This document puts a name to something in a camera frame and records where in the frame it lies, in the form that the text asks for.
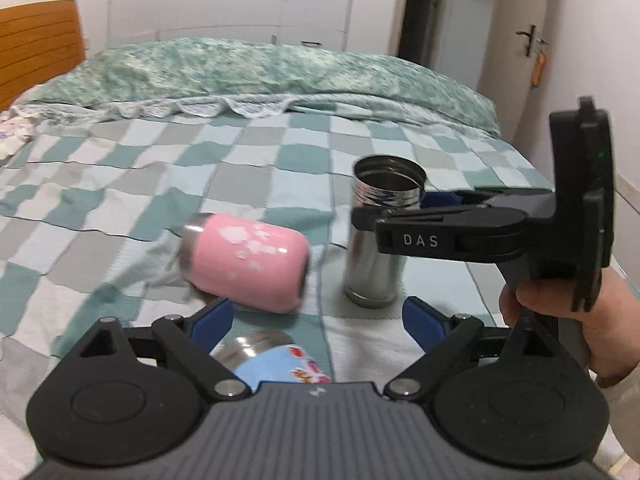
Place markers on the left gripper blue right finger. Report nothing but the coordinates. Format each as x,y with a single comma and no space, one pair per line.
424,324

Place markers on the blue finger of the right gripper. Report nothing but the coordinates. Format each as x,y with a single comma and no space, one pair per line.
477,227
450,195

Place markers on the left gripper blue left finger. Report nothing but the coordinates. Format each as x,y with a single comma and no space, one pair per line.
207,327

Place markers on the stainless steel cup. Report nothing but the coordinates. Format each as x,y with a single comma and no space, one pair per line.
380,183

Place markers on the light blue floral cup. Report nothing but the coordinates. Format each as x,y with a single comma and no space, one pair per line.
269,356

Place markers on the pink cup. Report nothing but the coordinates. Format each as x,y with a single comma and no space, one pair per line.
250,262

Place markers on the person's right hand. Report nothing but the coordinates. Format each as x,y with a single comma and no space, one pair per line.
610,328

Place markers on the checkered green white blanket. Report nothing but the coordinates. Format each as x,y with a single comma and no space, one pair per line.
91,218

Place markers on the green floral duvet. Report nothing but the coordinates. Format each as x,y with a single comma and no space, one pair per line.
205,76

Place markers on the purple floral pillow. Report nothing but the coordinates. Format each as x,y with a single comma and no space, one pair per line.
19,125

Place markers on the white wardrobe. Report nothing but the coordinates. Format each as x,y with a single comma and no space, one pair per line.
337,25

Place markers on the orange wooden headboard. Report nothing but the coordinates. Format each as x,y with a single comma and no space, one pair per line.
38,42

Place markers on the white door with handle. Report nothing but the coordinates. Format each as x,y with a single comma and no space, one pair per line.
480,42

